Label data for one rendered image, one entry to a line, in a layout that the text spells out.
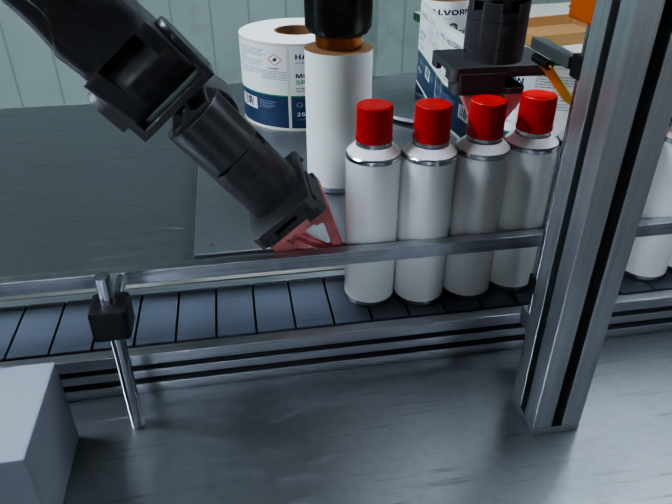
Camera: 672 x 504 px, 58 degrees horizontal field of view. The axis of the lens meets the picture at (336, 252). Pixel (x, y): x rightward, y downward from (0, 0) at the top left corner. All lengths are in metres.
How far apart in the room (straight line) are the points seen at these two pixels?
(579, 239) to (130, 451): 0.41
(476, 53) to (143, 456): 0.47
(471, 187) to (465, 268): 0.09
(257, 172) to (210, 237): 0.24
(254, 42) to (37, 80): 2.59
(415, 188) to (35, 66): 3.10
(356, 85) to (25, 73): 2.89
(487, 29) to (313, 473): 0.42
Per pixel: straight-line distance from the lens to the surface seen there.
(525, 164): 0.60
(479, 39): 0.61
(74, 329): 0.65
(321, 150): 0.83
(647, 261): 0.73
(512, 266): 0.66
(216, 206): 0.83
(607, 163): 0.45
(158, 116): 0.52
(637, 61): 0.43
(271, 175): 0.54
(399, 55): 3.55
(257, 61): 1.06
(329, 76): 0.79
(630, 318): 0.73
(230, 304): 0.64
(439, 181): 0.56
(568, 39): 2.10
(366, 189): 0.56
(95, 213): 0.97
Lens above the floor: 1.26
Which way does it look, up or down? 32 degrees down
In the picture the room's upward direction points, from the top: straight up
